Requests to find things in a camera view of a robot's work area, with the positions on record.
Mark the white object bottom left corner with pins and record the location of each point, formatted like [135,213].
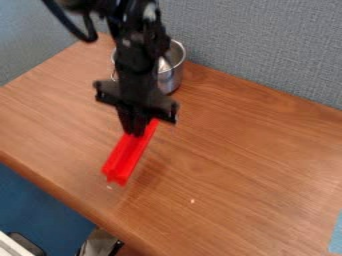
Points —
[10,248]

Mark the stainless steel pot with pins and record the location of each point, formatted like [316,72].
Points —
[169,66]

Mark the red star-shaped bar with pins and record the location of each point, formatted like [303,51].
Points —
[121,160]

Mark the grey chair part below table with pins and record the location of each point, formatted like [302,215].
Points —
[99,244]

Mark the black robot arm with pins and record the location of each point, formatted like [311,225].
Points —
[141,42]

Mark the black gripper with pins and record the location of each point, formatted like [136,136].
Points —
[136,103]

